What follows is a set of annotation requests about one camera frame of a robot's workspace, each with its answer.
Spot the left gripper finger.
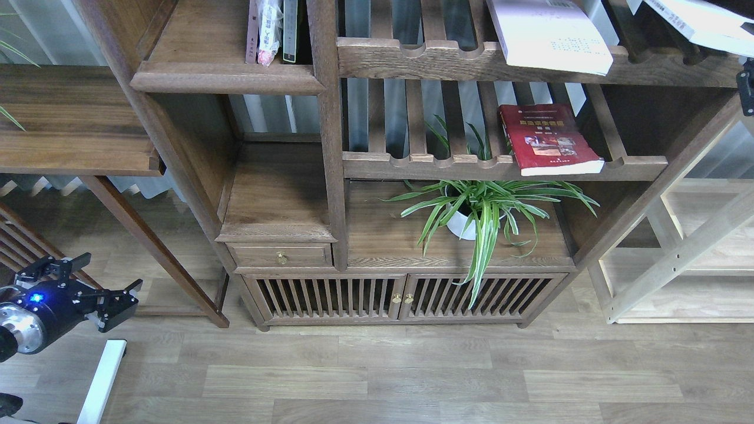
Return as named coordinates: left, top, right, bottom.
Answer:
left=36, top=253, right=91, bottom=282
left=88, top=279, right=143, bottom=333

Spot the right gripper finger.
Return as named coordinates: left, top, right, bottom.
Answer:
left=737, top=57, right=753, bottom=117

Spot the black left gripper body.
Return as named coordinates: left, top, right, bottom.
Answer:
left=1, top=268, right=98, bottom=355

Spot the white book green cover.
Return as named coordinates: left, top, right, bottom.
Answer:
left=628, top=1, right=753, bottom=57

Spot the white book pink cover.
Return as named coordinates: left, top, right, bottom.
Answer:
left=487, top=1, right=613, bottom=76

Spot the light wooden shelf unit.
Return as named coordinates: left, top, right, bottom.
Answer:
left=588, top=117, right=753, bottom=324

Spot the white metal leg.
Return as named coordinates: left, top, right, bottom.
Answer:
left=76, top=340, right=127, bottom=423

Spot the dark wooden side table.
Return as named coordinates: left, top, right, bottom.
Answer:
left=1, top=64, right=229, bottom=328

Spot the red book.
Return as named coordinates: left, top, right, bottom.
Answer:
left=498, top=104, right=605, bottom=177

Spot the green plant leaves left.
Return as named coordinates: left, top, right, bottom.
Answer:
left=0, top=12, right=41, bottom=133

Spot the pink spine upright book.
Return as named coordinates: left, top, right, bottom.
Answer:
left=245, top=0, right=259, bottom=64

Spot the dark wooden bookshelf cabinet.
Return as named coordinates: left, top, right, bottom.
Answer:
left=75, top=1, right=740, bottom=329

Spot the green spider plant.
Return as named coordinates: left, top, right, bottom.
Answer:
left=381, top=115, right=600, bottom=309

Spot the white plant pot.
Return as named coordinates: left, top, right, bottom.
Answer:
left=442, top=184, right=506, bottom=244

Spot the plastic wrapped white book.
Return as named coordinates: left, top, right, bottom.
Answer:
left=257, top=1, right=283, bottom=67

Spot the dark green upright book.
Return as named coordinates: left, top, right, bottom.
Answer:
left=282, top=0, right=305, bottom=64

